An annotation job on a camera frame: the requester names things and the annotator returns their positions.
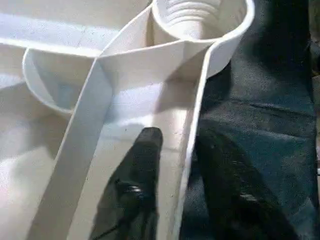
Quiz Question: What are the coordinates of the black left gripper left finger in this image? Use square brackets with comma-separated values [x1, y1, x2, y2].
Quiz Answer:
[89, 126, 165, 240]

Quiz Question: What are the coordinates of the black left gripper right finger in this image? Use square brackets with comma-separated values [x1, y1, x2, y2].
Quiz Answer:
[196, 128, 301, 240]

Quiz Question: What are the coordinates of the white plastic table top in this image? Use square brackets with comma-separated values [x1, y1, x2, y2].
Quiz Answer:
[0, 0, 256, 240]

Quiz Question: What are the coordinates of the black work mat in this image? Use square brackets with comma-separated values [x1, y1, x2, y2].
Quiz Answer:
[179, 0, 320, 240]

